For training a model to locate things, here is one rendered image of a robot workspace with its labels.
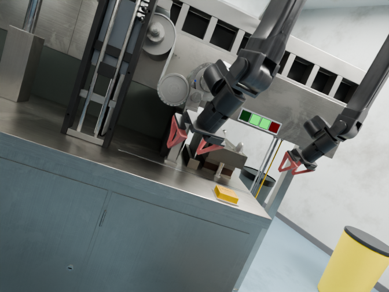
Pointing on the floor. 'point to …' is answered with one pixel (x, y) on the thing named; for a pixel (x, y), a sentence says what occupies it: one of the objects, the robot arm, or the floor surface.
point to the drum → (355, 263)
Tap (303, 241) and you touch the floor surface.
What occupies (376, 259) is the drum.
